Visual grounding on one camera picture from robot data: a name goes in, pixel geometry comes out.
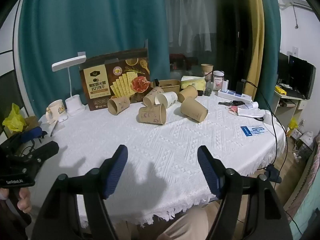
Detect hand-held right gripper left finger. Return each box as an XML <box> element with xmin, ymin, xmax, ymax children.
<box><xmin>31</xmin><ymin>144</ymin><xmax>129</xmax><ymax>240</ymax></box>

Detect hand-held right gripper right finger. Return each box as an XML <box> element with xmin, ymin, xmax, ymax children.
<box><xmin>197</xmin><ymin>145</ymin><xmax>293</xmax><ymax>240</ymax></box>

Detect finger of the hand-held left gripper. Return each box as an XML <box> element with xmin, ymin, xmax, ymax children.
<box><xmin>26</xmin><ymin>141</ymin><xmax>60</xmax><ymax>180</ymax></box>

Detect person's left hand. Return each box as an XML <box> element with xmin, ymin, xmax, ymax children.
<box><xmin>0</xmin><ymin>187</ymin><xmax>33</xmax><ymax>214</ymax></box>

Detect blue folded umbrella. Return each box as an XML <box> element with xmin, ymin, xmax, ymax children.
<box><xmin>20</xmin><ymin>126</ymin><xmax>47</xmax><ymax>143</ymax></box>

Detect brown cardboard box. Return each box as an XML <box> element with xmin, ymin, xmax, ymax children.
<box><xmin>4</xmin><ymin>116</ymin><xmax>40</xmax><ymax>138</ymax></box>

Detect cream ceramic mug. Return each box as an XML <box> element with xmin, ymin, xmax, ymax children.
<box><xmin>46</xmin><ymin>99</ymin><xmax>68</xmax><ymax>124</ymax></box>

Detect yellow plastic bag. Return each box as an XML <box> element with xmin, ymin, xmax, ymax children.
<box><xmin>2</xmin><ymin>103</ymin><xmax>26</xmax><ymax>133</ymax></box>

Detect white textured tablecloth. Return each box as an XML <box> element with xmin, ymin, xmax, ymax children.
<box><xmin>37</xmin><ymin>94</ymin><xmax>287</xmax><ymax>227</ymax></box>

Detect person's beige trouser legs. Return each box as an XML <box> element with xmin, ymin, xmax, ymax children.
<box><xmin>114</xmin><ymin>201</ymin><xmax>225</xmax><ymax>240</ymax></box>

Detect blue and white card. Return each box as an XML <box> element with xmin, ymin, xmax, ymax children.
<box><xmin>240</xmin><ymin>124</ymin><xmax>269</xmax><ymax>137</ymax></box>

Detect black table clamp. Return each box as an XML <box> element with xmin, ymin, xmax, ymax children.
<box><xmin>257</xmin><ymin>164</ymin><xmax>282</xmax><ymax>183</ymax></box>

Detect brown paper cup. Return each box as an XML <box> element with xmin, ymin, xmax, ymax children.
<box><xmin>201</xmin><ymin>64</ymin><xmax>214</xmax><ymax>82</ymax></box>
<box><xmin>107</xmin><ymin>96</ymin><xmax>131</xmax><ymax>116</ymax></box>
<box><xmin>137</xmin><ymin>103</ymin><xmax>167</xmax><ymax>125</ymax></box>
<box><xmin>178</xmin><ymin>85</ymin><xmax>198</xmax><ymax>103</ymax></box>
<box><xmin>142</xmin><ymin>86</ymin><xmax>164</xmax><ymax>107</ymax></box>
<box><xmin>180</xmin><ymin>97</ymin><xmax>209</xmax><ymax>123</ymax></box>

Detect black key bundle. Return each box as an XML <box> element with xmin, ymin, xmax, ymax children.
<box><xmin>218</xmin><ymin>100</ymin><xmax>245</xmax><ymax>106</ymax></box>

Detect white paper sheets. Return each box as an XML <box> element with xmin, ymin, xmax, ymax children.
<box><xmin>236</xmin><ymin>102</ymin><xmax>265</xmax><ymax>120</ymax></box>

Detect white desk lamp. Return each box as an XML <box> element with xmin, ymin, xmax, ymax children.
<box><xmin>52</xmin><ymin>52</ymin><xmax>87</xmax><ymax>117</ymax></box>

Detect white power strip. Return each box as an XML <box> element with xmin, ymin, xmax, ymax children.
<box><xmin>217</xmin><ymin>90</ymin><xmax>253</xmax><ymax>103</ymax></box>

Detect white paper cup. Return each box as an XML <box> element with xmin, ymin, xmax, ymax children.
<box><xmin>155</xmin><ymin>91</ymin><xmax>178</xmax><ymax>109</ymax></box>

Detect yellow tissue box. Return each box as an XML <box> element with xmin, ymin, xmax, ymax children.
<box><xmin>180</xmin><ymin>76</ymin><xmax>206</xmax><ymax>91</ymax></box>

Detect clear jar with white lid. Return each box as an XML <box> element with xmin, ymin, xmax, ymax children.
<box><xmin>213</xmin><ymin>71</ymin><xmax>225</xmax><ymax>91</ymax></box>

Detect brown cracker box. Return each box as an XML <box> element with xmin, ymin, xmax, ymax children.
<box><xmin>79</xmin><ymin>49</ymin><xmax>151</xmax><ymax>111</ymax></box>

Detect small cardboard tray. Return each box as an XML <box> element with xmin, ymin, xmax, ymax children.
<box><xmin>157</xmin><ymin>79</ymin><xmax>181</xmax><ymax>95</ymax></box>

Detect small yellow floor bag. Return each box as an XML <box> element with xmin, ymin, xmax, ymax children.
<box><xmin>288</xmin><ymin>117</ymin><xmax>299</xmax><ymax>132</ymax></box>

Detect light wooden desk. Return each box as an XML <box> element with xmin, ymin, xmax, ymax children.
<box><xmin>272</xmin><ymin>89</ymin><xmax>309</xmax><ymax>130</ymax></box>

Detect wide teal curtain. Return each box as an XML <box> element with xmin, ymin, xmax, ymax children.
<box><xmin>18</xmin><ymin>0</ymin><xmax>171</xmax><ymax>117</ymax></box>

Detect black computer monitor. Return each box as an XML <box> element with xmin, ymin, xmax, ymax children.
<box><xmin>277</xmin><ymin>52</ymin><xmax>316</xmax><ymax>100</ymax></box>

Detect yellow curtain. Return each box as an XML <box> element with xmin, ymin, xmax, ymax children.
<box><xmin>243</xmin><ymin>0</ymin><xmax>265</xmax><ymax>101</ymax></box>

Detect narrow teal curtain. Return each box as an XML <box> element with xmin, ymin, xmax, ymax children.
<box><xmin>254</xmin><ymin>0</ymin><xmax>282</xmax><ymax>103</ymax></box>

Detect white air conditioner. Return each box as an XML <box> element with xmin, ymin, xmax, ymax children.
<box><xmin>279</xmin><ymin>0</ymin><xmax>313</xmax><ymax>12</ymax></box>

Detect black cable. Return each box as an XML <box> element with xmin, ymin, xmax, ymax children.
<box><xmin>241</xmin><ymin>79</ymin><xmax>304</xmax><ymax>240</ymax></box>

